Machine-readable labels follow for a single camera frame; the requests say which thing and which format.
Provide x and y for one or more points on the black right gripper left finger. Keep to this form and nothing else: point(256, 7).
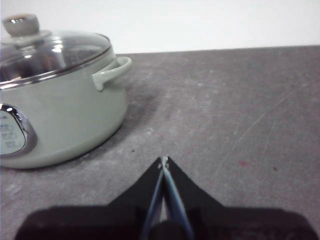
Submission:
point(120, 222)

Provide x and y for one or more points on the pale green electric pot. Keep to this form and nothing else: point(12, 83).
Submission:
point(62, 112)

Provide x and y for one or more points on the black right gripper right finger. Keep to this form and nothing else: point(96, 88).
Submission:
point(225, 225)

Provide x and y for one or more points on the glass lid with green knob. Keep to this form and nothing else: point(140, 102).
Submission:
point(65, 50)

